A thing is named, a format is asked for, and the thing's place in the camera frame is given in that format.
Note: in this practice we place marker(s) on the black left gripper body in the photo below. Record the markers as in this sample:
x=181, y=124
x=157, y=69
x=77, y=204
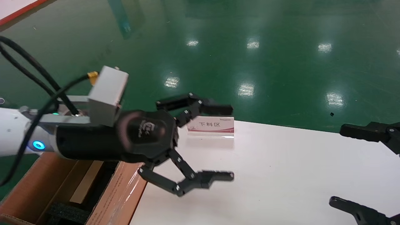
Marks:
x=140, y=134

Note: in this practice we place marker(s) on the small brown cardboard box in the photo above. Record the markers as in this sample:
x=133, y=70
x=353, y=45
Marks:
x=86, y=182

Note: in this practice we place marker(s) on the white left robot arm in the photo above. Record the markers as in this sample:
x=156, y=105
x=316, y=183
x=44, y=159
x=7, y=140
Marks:
x=12, y=131

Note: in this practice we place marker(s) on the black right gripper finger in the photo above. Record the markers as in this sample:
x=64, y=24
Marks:
x=362, y=214
x=359, y=132

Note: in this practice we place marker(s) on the black foam box insert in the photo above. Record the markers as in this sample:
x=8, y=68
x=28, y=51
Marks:
x=67, y=214

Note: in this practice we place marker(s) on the clear acrylic table sign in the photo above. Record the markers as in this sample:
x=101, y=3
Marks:
x=215, y=128

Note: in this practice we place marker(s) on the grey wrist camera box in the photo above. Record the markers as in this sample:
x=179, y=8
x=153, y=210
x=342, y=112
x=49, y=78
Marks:
x=106, y=93

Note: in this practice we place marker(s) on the white board with red edge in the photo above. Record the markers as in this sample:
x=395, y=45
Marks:
x=12, y=7

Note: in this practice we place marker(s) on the silver camera mounting bracket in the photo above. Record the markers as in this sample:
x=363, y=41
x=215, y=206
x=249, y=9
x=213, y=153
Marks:
x=68, y=120

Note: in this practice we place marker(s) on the large brown cardboard box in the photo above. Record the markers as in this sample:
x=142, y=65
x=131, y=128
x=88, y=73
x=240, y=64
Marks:
x=31, y=187

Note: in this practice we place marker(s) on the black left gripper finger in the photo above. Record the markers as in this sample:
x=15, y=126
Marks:
x=217, y=110
x=215, y=176

